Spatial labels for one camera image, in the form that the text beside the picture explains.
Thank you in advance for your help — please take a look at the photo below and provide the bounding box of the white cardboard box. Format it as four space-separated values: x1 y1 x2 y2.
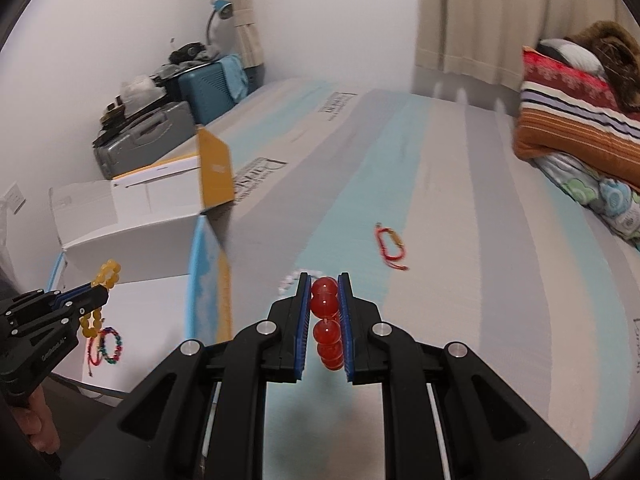
47 127 236 401

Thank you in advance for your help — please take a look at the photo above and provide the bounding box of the white plastic bag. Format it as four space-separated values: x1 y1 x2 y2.
120 75 166 106

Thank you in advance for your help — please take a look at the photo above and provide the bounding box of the brown blanket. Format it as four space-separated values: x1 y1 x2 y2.
565 20 640 111

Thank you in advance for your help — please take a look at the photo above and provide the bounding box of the red cord bracelet gold tube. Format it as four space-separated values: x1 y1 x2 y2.
85 327 103 378

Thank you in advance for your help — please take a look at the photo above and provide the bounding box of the small red cord bracelet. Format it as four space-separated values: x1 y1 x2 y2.
374 223 410 272

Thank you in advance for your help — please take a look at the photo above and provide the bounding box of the white bead bracelet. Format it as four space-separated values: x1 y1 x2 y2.
276 269 302 295

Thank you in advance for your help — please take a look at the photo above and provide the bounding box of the floral quilt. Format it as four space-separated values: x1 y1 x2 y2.
532 152 640 253

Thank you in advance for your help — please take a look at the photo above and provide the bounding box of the narrow beige curtain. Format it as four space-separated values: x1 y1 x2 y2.
207 0 266 70

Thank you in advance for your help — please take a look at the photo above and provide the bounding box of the multicolour glass bead bracelet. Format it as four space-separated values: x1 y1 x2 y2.
97 327 125 365

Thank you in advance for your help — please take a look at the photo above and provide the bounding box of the striped red brown pillow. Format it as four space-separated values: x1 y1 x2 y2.
514 46 640 161

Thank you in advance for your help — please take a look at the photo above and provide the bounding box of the person's left hand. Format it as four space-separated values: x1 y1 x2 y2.
17 392 62 457

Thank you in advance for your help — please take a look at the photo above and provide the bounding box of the blue desk lamp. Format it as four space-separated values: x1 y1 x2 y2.
205 0 235 48

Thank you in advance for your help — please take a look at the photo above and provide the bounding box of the wall socket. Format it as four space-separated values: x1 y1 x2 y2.
2 184 27 213

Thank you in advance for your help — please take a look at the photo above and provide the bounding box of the yellow bead bracelet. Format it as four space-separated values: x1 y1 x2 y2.
79 259 122 338

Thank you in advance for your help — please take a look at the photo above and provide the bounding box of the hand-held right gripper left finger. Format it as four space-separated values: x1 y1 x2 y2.
60 272 313 480

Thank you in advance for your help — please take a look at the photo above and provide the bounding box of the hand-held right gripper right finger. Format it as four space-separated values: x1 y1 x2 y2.
337 272 591 480

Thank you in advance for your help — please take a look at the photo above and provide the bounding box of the blue suitcase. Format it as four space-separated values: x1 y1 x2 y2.
177 55 251 126

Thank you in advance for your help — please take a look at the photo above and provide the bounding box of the grey suitcase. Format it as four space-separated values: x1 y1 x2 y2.
92 101 196 180

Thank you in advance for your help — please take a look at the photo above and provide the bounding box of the wide beige curtain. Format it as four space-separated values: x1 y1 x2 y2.
414 0 621 93

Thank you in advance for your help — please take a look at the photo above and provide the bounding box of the grey pillow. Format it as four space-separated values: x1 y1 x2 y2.
537 37 606 78

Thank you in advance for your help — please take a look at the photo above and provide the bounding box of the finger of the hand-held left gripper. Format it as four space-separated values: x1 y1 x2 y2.
0 282 110 323
7 296 110 343

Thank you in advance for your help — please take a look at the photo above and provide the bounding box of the black bag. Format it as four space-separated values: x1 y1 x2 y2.
167 42 221 68

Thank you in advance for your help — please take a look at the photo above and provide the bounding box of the red bead bracelet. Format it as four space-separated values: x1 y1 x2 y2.
310 276 347 372

